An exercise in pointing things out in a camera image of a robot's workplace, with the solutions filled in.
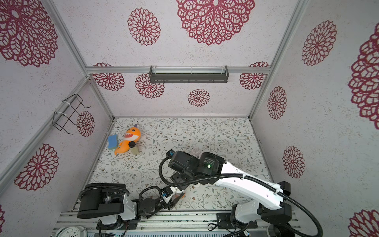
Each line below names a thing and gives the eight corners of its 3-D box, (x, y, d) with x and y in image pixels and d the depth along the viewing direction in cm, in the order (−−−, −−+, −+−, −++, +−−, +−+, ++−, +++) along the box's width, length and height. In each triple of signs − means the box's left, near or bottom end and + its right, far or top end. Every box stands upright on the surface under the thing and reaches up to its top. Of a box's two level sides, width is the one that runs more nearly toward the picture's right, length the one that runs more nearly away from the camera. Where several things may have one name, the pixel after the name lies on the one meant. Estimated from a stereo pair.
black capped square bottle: (131, 155, 101) (127, 147, 93) (133, 149, 104) (129, 140, 97) (138, 155, 101) (134, 147, 93) (140, 149, 104) (136, 140, 97)
